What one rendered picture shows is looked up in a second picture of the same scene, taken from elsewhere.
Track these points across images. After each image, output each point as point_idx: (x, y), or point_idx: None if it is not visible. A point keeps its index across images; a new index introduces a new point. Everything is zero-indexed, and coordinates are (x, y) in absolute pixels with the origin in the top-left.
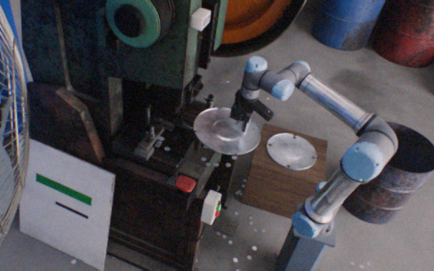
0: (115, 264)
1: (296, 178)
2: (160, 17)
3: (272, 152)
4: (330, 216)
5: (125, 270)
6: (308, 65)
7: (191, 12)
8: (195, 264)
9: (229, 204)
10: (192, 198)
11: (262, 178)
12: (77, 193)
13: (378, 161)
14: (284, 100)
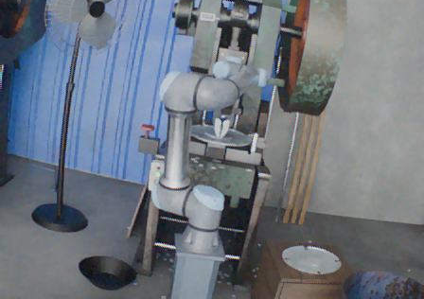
0: (135, 242)
1: (274, 265)
2: (179, 4)
3: (295, 250)
4: (168, 182)
5: (132, 246)
6: (263, 71)
7: (202, 10)
8: (157, 275)
9: (240, 291)
10: (149, 149)
11: (264, 262)
12: None
13: (167, 76)
14: (216, 76)
